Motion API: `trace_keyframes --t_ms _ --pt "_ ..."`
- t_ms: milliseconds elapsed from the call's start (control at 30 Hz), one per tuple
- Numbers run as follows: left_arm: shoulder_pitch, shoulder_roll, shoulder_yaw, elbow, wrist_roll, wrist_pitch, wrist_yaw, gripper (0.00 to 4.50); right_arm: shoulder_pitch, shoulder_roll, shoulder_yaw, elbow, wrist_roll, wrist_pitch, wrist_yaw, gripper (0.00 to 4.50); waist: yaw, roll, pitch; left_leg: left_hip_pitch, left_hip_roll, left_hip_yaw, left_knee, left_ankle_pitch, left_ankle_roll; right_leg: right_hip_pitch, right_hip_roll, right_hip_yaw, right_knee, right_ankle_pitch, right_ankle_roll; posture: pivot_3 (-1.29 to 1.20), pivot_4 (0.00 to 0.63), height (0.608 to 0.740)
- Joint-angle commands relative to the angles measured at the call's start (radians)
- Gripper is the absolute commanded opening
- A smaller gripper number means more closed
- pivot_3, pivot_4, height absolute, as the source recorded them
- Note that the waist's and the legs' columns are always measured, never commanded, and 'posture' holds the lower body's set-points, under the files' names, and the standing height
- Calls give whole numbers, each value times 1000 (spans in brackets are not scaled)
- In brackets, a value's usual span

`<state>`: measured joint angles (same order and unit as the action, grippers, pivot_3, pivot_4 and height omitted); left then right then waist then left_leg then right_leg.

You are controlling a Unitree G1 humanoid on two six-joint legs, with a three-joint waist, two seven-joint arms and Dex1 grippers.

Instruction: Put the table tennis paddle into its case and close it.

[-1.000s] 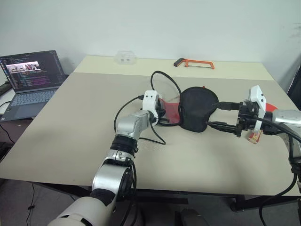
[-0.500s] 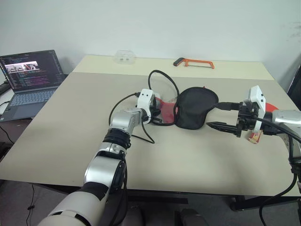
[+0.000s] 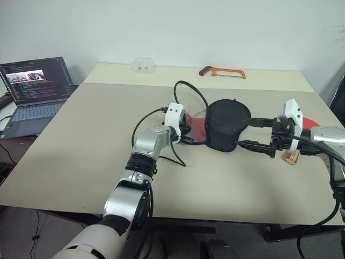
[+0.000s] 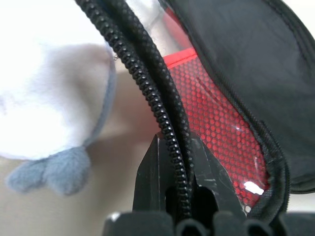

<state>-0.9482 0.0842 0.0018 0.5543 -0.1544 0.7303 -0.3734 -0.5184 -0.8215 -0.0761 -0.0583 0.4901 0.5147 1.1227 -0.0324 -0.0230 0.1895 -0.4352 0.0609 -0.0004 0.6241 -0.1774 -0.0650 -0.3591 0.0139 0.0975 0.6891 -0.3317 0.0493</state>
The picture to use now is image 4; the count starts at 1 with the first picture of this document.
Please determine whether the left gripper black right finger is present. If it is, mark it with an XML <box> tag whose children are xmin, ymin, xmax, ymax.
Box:
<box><xmin>189</xmin><ymin>139</ymin><xmax>248</xmax><ymax>215</ymax></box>

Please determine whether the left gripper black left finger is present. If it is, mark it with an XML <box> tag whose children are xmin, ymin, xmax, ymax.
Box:
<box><xmin>134</xmin><ymin>134</ymin><xmax>178</xmax><ymax>215</ymax></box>

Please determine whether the red and black paddle case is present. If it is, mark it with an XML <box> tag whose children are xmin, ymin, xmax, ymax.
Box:
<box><xmin>73</xmin><ymin>0</ymin><xmax>315</xmax><ymax>223</ymax></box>

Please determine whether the white blue cloth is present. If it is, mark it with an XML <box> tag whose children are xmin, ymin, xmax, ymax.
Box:
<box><xmin>0</xmin><ymin>36</ymin><xmax>118</xmax><ymax>197</ymax></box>

